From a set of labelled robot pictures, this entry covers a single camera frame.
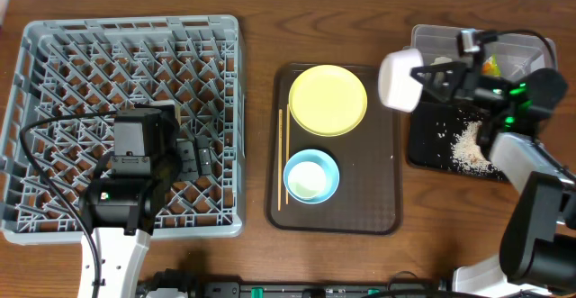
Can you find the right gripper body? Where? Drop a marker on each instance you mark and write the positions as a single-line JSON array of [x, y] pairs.
[[483, 92]]

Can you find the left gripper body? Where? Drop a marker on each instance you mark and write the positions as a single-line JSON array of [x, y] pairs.
[[193, 159]]

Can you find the white tissue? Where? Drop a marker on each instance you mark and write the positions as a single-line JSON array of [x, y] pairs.
[[441, 60]]

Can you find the green orange snack wrapper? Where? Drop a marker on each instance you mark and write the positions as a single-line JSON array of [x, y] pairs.
[[490, 67]]

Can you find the white pink bowl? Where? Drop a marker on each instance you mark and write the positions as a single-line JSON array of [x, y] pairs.
[[397, 89]]

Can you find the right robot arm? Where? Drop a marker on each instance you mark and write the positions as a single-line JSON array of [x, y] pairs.
[[532, 255]]

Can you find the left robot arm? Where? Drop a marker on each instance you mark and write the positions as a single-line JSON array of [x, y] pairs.
[[128, 189]]

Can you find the clear plastic waste bin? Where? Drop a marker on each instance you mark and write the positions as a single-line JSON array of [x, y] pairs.
[[517, 55]]

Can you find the black waste tray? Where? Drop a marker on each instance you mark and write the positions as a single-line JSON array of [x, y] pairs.
[[425, 122]]

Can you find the grey plastic dishwasher rack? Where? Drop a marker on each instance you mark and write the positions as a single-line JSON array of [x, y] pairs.
[[71, 75]]

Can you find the food scraps pile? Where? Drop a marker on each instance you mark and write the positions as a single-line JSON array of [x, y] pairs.
[[460, 152]]

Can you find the left wooden chopstick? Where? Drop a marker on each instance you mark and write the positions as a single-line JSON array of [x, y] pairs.
[[279, 160]]

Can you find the wooden chopstick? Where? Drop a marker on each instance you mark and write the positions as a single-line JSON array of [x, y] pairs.
[[287, 147], [279, 160]]

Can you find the right wooden chopstick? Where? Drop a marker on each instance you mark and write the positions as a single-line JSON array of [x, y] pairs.
[[287, 147]]

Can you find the light blue bowl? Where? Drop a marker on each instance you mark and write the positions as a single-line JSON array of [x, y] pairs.
[[311, 176]]

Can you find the yellow round plate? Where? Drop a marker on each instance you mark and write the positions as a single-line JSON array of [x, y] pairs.
[[327, 100]]

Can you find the dark brown serving tray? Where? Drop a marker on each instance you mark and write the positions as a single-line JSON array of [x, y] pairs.
[[369, 196]]

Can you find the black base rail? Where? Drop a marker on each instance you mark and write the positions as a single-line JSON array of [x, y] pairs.
[[177, 283]]

